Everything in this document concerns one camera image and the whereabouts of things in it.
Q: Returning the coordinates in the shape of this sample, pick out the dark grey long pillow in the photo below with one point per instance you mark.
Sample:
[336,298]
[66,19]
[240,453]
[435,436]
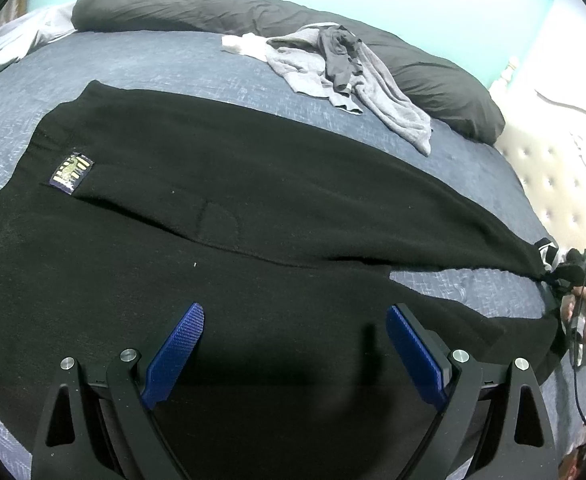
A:
[441,88]

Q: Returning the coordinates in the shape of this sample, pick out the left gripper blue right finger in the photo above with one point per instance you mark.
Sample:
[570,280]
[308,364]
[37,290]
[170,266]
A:
[425,362]

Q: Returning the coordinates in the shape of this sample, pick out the blue patterned bed sheet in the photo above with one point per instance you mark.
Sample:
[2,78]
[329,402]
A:
[192,63]

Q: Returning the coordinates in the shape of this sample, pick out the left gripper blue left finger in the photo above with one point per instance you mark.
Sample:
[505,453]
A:
[165,353]

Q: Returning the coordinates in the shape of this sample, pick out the cream tufted headboard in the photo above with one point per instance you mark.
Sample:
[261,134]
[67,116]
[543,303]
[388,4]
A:
[544,140]

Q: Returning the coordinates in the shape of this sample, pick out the light grey sweatshirt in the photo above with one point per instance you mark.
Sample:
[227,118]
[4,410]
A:
[297,59]

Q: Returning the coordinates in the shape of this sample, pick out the dark grey small garment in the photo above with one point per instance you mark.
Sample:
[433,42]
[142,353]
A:
[340,47]

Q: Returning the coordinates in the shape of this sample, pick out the black fleece garment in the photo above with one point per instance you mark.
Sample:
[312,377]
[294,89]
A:
[129,205]

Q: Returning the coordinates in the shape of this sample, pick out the white cloth piece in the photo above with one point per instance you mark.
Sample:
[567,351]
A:
[247,45]

